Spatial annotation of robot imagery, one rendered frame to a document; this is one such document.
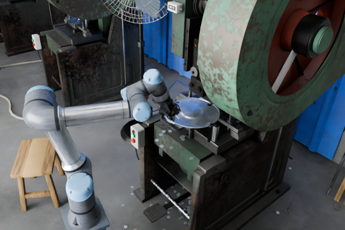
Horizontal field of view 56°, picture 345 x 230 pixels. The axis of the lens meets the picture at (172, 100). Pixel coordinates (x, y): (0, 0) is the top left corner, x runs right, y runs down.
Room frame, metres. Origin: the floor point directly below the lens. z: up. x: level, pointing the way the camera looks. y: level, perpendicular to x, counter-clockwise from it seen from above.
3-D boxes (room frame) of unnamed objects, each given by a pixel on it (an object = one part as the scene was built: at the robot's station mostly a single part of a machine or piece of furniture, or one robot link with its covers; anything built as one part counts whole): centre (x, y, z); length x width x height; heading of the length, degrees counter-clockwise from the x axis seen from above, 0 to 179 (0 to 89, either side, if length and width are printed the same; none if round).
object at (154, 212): (1.45, -0.10, 0.14); 0.59 x 0.10 x 0.05; 130
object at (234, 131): (1.40, -0.32, 0.76); 0.17 x 0.06 x 0.10; 40
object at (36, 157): (1.57, 0.87, 0.16); 0.34 x 0.24 x 0.34; 11
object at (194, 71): (1.51, -0.18, 1.04); 0.17 x 0.15 x 0.30; 130
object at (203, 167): (1.42, -0.49, 0.45); 0.92 x 0.12 x 0.90; 130
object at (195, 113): (1.45, -0.11, 0.78); 0.29 x 0.29 x 0.01
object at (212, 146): (1.53, -0.21, 0.68); 0.45 x 0.30 x 0.06; 40
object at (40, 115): (1.04, 0.32, 1.02); 0.49 x 0.11 x 0.12; 107
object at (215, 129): (1.32, -0.22, 0.75); 0.03 x 0.03 x 0.10; 40
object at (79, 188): (1.02, 0.40, 0.62); 0.13 x 0.12 x 0.14; 17
